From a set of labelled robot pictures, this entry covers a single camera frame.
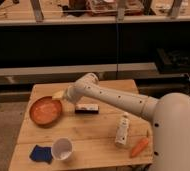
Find dark rectangular box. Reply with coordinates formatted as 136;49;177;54
75;104;99;114

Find orange ceramic bowl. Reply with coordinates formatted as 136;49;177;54
29;96;62;126

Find white tube bottle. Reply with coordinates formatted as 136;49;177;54
115;113;129;147

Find orange carrot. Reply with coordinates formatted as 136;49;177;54
130;138;149;157

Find white cup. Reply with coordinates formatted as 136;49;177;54
51;138;73;161

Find background shelf rack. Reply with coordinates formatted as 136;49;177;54
0;0;190;95

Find blue cloth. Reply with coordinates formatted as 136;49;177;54
29;145;53;164

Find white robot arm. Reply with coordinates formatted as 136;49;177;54
52;73;190;171

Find wooden table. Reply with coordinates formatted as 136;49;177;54
8;79;156;171

